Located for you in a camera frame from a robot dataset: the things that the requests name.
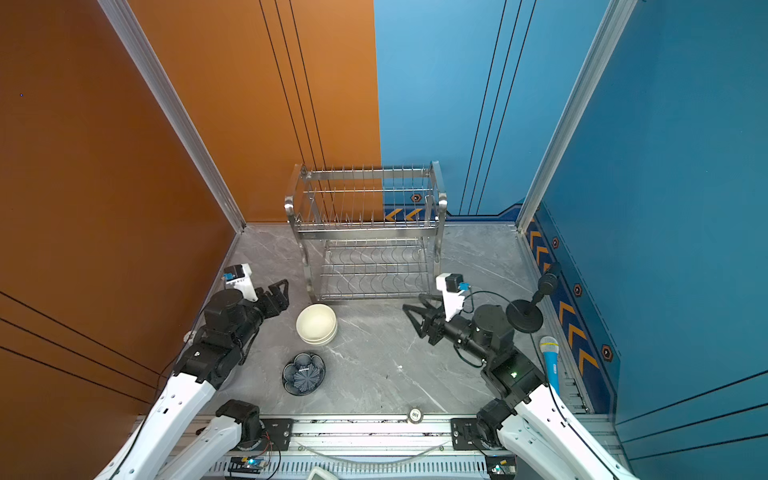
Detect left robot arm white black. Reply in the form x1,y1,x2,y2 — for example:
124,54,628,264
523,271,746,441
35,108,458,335
97,279,290,479

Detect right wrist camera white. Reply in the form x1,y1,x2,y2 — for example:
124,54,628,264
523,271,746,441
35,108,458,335
436,273,469,322

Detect dark blue patterned bowl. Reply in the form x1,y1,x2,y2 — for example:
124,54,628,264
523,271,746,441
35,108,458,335
282,352,326,396

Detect aluminium front rail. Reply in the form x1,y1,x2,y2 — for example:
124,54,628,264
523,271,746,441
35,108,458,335
107,412,631,480

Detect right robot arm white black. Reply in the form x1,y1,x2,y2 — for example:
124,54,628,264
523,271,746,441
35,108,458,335
402,295,635,479

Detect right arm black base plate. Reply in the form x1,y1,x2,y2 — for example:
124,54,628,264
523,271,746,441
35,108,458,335
450,417,500,451

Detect small round silver knob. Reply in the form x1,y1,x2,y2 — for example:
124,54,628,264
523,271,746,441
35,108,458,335
408,408,423,424

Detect cream white bowl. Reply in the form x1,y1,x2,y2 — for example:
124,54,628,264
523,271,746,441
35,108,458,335
302,331,337,346
296,304,338,339

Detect green circuit board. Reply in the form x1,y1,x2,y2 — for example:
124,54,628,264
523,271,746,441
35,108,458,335
485,456,517,480
226,456,270,477

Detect green circuit board right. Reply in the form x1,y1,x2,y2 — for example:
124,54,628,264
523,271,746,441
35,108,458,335
485,456,517,480

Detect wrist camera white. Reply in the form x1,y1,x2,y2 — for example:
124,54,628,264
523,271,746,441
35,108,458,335
222,263,258,302
436,273,469,322

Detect black microphone stand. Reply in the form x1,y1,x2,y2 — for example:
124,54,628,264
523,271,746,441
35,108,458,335
505,263,561,334

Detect stainless steel dish rack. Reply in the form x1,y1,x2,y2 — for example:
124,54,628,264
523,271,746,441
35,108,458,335
284,162,448,303

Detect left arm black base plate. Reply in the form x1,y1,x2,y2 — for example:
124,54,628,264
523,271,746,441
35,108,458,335
236,418,294,453

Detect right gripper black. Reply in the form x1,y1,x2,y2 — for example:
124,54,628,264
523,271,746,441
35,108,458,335
405,294,496,368

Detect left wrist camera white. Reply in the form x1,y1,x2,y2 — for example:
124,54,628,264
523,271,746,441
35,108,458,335
222,263,258,302

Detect green circuit board left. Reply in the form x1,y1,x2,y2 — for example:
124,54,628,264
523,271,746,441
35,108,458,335
226,456,270,477

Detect blue toy microphone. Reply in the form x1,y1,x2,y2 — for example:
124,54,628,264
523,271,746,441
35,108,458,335
539,336,560,395

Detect cream white bowl top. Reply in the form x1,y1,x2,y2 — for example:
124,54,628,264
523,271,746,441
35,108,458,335
296,304,338,339

